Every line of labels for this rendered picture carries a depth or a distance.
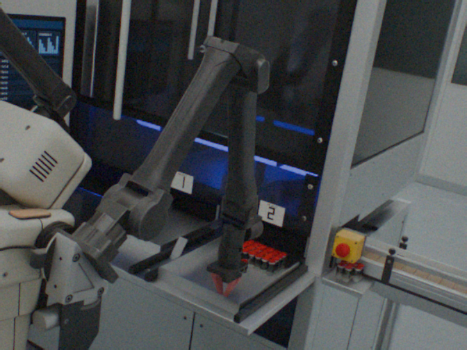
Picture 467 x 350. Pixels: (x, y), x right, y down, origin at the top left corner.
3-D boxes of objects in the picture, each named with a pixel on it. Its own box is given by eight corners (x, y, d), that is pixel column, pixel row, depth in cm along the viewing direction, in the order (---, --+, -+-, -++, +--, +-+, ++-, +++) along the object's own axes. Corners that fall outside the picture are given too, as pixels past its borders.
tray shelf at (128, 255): (150, 204, 218) (150, 199, 217) (324, 271, 186) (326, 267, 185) (46, 241, 178) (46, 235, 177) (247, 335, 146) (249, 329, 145)
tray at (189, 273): (225, 243, 191) (226, 233, 189) (297, 272, 178) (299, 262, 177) (157, 278, 162) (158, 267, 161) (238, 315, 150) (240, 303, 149)
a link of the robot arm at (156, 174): (209, 15, 118) (251, 27, 113) (233, 53, 130) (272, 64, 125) (92, 214, 110) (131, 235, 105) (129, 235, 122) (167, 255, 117)
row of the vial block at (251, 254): (223, 253, 183) (225, 239, 181) (274, 274, 174) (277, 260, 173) (219, 255, 181) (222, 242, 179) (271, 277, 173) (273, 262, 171)
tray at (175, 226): (161, 203, 215) (162, 194, 214) (222, 226, 203) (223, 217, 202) (93, 228, 186) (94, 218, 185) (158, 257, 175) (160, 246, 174)
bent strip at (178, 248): (177, 254, 178) (180, 236, 176) (185, 257, 177) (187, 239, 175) (146, 269, 166) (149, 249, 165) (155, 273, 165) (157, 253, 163)
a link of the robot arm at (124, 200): (89, 215, 107) (110, 227, 104) (126, 176, 111) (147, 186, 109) (107, 244, 114) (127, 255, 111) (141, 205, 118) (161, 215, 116)
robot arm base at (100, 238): (48, 232, 104) (94, 257, 98) (80, 199, 108) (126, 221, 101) (70, 260, 110) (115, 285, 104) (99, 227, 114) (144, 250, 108)
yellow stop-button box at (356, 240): (340, 248, 180) (345, 226, 178) (362, 256, 177) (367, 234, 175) (330, 255, 174) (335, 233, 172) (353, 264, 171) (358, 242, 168)
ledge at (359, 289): (338, 268, 190) (339, 262, 189) (377, 282, 184) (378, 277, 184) (320, 282, 178) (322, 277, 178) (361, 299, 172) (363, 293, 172)
